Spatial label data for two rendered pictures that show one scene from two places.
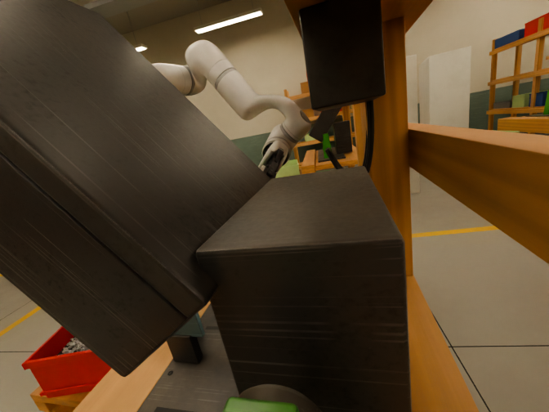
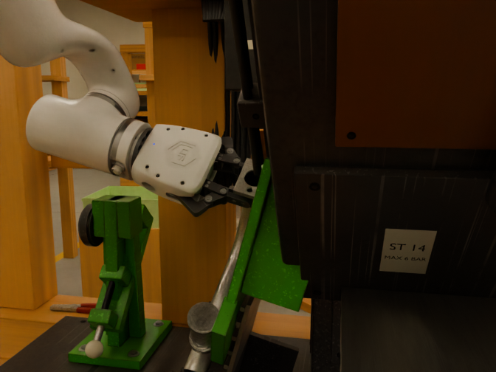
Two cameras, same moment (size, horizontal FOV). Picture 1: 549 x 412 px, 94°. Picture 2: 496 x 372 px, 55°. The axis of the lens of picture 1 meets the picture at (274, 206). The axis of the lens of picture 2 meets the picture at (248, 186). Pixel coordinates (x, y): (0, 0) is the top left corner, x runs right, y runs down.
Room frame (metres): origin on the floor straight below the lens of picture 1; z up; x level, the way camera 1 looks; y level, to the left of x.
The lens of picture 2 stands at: (0.66, 0.64, 1.33)
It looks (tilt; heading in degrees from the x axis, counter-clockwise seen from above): 10 degrees down; 265
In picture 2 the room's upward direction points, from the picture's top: straight up
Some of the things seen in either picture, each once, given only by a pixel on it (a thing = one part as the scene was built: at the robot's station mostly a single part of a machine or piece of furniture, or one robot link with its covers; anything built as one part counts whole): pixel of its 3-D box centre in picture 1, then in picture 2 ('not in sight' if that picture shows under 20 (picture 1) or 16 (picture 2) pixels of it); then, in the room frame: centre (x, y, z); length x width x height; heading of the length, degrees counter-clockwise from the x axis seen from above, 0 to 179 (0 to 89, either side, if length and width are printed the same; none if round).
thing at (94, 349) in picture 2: not in sight; (97, 336); (0.83, -0.09, 0.96); 0.06 x 0.03 x 0.06; 73
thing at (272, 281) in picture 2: not in sight; (280, 238); (0.57, 0.10, 1.17); 0.13 x 0.12 x 0.20; 163
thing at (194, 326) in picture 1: (183, 333); not in sight; (0.44, 0.24, 0.97); 0.10 x 0.02 x 0.14; 73
